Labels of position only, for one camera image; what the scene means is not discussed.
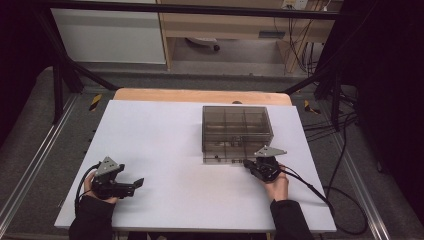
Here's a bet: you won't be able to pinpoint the black metal stand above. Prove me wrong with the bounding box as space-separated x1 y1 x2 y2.
33 6 120 125
282 0 363 132

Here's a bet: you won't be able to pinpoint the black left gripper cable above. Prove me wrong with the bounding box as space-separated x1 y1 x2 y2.
74 162 102 216

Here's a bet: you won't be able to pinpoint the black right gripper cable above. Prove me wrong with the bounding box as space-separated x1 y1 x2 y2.
280 166 370 236

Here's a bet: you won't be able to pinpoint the person's left hand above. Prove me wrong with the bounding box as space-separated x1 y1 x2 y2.
82 169 120 205

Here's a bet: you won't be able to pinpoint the light wooden desk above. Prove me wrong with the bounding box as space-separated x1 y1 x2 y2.
156 0 344 72

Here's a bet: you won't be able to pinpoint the black floor cables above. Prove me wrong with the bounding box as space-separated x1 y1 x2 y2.
301 94 360 143

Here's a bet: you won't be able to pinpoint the white chair base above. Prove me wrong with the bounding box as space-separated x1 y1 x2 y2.
185 36 221 52

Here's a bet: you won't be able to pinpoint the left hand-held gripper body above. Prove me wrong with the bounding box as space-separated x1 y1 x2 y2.
91 156 126 200

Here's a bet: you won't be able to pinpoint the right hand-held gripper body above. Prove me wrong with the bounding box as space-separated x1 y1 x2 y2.
248 145 288 183

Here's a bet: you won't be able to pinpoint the white cabinet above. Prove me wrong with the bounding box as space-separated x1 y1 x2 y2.
50 0 167 65

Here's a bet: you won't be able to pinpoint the wooden table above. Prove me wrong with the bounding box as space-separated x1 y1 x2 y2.
112 87 294 107

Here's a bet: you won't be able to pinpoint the person's right hand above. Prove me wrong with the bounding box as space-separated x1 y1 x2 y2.
264 164 291 202

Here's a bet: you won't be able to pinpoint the hanging black cables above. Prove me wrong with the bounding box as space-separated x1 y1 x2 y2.
273 14 323 77

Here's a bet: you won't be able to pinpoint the black metal frame bar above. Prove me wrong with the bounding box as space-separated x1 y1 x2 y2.
36 0 344 21

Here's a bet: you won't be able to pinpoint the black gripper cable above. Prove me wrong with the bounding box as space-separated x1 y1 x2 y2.
280 166 370 236
74 162 102 216

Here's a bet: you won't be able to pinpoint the white power strip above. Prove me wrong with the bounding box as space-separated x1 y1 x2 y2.
281 0 309 10

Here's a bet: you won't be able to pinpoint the smoky transparent storage box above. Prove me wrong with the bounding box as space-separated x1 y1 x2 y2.
201 105 275 165

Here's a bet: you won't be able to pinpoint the aluminium floor rail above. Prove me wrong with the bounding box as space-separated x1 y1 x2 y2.
0 94 80 229
331 131 392 240

